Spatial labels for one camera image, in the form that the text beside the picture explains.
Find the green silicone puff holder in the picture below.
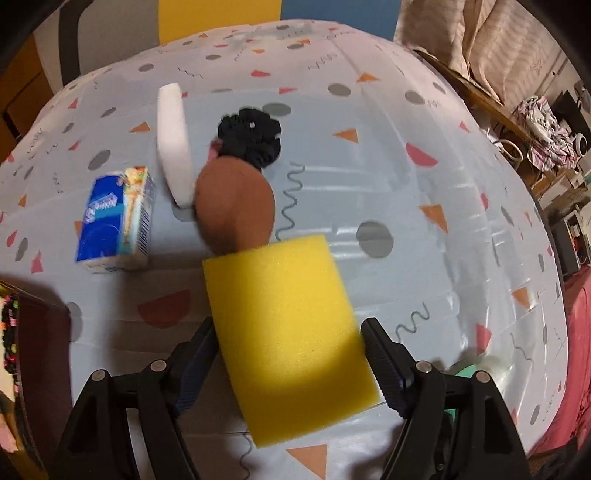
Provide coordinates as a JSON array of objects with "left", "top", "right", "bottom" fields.
[{"left": 444, "top": 364, "right": 477, "bottom": 420}]

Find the yellow sponge block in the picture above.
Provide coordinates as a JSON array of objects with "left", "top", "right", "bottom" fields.
[{"left": 202, "top": 235, "right": 380, "bottom": 447}]

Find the blue tissue pack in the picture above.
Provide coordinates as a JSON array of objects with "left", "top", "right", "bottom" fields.
[{"left": 76, "top": 166, "right": 155, "bottom": 273}]

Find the brown makeup sponge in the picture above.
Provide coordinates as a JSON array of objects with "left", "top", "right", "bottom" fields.
[{"left": 193, "top": 156, "right": 276, "bottom": 256}]

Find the white foam sponge bar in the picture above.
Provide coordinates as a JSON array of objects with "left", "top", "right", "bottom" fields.
[{"left": 156, "top": 83, "right": 195, "bottom": 209}]

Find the black scrunchie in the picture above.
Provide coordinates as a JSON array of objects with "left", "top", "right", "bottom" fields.
[{"left": 217, "top": 108, "right": 281, "bottom": 171}]

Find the gold metal tin box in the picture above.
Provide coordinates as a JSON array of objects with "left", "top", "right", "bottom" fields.
[{"left": 1, "top": 283, "right": 60, "bottom": 476}]

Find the pink quilted blanket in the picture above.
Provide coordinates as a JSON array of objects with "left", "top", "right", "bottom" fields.
[{"left": 532, "top": 266, "right": 591, "bottom": 454}]

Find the wooden side table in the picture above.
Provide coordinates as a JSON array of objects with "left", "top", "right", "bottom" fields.
[{"left": 416, "top": 50, "right": 568, "bottom": 198}]

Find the crumpled clothes pile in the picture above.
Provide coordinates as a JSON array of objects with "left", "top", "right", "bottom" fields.
[{"left": 516, "top": 96, "right": 577, "bottom": 172}]

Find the wooden panel cabinet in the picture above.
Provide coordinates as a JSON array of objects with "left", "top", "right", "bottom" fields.
[{"left": 0, "top": 34, "right": 54, "bottom": 161}]

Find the pink patterned curtain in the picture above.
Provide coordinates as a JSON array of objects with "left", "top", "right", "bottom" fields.
[{"left": 394, "top": 0, "right": 567, "bottom": 110}]

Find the grey yellow blue chair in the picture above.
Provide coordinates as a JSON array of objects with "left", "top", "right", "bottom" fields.
[{"left": 57, "top": 0, "right": 402, "bottom": 85}]

